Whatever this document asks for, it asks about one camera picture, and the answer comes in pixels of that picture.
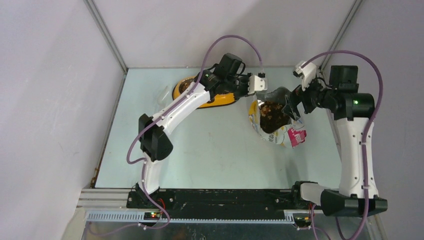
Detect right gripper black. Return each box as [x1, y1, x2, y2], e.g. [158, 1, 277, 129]
[281, 73, 337, 121]

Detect colourful pet food bag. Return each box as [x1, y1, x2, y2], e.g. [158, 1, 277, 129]
[248, 87, 307, 148]

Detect clear plastic scoop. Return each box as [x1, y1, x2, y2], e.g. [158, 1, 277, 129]
[156, 86, 170, 109]

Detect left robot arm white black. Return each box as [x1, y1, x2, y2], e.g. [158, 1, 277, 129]
[137, 53, 251, 208]

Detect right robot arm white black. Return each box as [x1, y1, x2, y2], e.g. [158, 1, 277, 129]
[282, 63, 388, 217]

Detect yellow double pet bowl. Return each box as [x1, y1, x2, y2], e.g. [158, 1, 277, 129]
[171, 76, 237, 109]

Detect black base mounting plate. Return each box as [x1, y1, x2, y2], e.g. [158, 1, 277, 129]
[126, 188, 313, 219]

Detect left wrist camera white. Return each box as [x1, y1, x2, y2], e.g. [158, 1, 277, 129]
[248, 75, 268, 95]

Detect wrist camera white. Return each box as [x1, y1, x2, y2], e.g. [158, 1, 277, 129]
[293, 61, 317, 92]
[248, 75, 268, 95]

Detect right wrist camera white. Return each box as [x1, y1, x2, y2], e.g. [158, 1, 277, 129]
[293, 61, 317, 92]

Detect grey slotted cable duct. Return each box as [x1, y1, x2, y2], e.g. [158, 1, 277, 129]
[85, 210, 295, 224]

